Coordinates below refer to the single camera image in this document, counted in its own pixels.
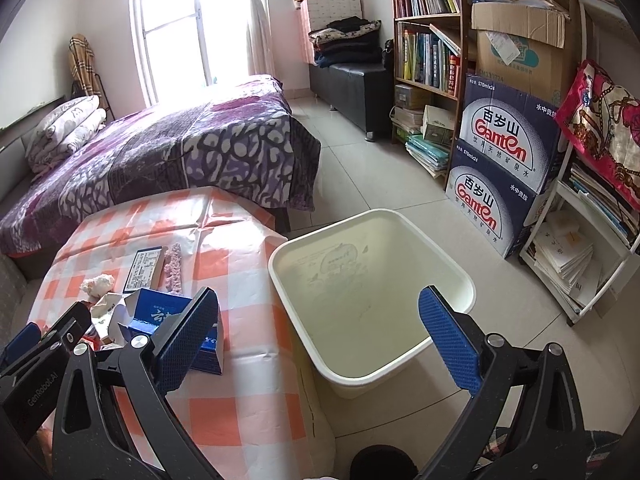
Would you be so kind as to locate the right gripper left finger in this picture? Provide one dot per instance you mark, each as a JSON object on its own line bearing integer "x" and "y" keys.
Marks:
{"x": 149, "y": 371}

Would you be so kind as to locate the blue ganten carton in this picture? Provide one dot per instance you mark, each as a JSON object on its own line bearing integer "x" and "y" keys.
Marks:
{"x": 514, "y": 130}
{"x": 499, "y": 205}

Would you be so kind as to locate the white plastic trash bin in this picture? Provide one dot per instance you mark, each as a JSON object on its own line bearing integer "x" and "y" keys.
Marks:
{"x": 351, "y": 291}

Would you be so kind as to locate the wooden bookshelf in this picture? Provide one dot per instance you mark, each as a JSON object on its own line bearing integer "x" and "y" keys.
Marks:
{"x": 433, "y": 52}

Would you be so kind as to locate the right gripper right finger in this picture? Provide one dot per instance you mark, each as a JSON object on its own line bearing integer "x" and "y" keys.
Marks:
{"x": 460, "y": 344}

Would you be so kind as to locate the purple patterned bed blanket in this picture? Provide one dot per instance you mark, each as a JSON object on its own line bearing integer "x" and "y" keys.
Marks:
{"x": 241, "y": 138}

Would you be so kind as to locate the white metal shelf rack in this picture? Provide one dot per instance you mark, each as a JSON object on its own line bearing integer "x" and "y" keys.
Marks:
{"x": 585, "y": 243}

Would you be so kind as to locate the crumpled white tissue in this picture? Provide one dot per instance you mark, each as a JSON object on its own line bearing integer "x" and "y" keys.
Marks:
{"x": 97, "y": 287}

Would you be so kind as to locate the blue torn paper box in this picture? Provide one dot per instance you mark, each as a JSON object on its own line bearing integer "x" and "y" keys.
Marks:
{"x": 141, "y": 312}

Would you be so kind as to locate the folded floral quilt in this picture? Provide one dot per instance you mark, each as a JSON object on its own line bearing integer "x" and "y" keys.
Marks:
{"x": 63, "y": 132}

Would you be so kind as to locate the upper blue Ganten carton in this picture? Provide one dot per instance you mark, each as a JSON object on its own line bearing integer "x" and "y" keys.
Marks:
{"x": 514, "y": 130}

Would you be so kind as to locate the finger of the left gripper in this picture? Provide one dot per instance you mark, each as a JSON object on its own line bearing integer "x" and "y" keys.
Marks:
{"x": 27, "y": 338}

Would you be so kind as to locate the plaid cloth on rack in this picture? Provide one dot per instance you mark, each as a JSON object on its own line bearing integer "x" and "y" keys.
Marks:
{"x": 83, "y": 68}

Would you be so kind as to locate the window with white frame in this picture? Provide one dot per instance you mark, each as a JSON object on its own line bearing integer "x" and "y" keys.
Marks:
{"x": 187, "y": 45}

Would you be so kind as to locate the lower blue Ganten carton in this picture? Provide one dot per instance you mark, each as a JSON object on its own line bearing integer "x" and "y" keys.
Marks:
{"x": 499, "y": 205}

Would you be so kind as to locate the red floral blanket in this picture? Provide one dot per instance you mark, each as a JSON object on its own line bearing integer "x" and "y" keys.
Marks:
{"x": 601, "y": 120}

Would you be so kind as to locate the brown cardboard box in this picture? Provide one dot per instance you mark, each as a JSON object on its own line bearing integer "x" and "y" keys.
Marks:
{"x": 534, "y": 50}

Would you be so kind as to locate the orange checkered tablecloth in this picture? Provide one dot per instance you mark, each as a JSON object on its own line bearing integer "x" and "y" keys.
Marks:
{"x": 209, "y": 384}

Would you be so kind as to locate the black leather bench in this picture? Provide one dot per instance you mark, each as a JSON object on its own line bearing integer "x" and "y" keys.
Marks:
{"x": 362, "y": 93}

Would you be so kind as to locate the pile of folded clothes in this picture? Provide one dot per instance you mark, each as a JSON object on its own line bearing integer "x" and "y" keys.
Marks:
{"x": 352, "y": 40}

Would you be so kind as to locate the white storage drawer box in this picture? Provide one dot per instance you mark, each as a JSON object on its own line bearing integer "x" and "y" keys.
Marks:
{"x": 317, "y": 14}

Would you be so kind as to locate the dark blue flat box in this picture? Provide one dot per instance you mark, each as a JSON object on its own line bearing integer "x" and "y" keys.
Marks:
{"x": 145, "y": 269}

